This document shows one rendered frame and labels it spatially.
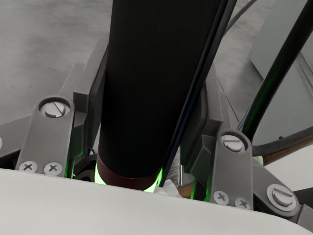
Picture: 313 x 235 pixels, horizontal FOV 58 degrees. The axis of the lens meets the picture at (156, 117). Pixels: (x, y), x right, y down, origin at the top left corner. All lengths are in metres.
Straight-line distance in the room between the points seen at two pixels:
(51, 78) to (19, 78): 0.24
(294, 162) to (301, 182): 0.04
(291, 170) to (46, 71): 2.32
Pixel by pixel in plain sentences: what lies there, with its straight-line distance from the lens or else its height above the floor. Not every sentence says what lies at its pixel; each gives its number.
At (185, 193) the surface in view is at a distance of 0.23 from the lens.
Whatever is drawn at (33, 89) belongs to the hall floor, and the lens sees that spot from 2.45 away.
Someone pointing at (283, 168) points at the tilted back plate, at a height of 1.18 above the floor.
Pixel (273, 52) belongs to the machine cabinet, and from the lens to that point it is 3.13.
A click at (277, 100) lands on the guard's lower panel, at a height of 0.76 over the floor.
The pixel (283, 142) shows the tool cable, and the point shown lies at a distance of 0.29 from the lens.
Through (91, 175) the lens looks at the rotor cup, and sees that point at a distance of 0.37.
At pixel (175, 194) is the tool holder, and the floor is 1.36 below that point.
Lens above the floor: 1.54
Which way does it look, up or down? 42 degrees down
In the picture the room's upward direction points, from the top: 16 degrees clockwise
